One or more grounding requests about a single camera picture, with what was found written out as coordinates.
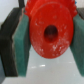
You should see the gripper green padded right finger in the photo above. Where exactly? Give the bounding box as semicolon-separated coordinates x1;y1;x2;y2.
69;9;84;68

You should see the gripper green padded left finger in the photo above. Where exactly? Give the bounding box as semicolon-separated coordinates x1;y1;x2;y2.
0;8;31;77

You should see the red plastic gear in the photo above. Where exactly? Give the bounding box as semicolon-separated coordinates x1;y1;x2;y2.
25;0;77;59

